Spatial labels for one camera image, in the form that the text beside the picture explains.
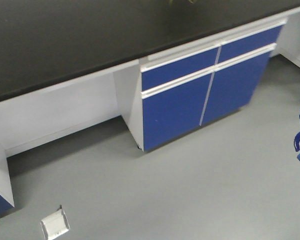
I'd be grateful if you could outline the white floor outlet plate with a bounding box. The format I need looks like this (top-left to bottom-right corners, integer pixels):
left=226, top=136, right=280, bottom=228
left=40, top=205, right=71, bottom=240

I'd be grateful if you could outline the blue lab base cabinet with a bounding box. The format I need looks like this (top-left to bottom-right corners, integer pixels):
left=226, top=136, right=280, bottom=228
left=113, top=18, right=287, bottom=152

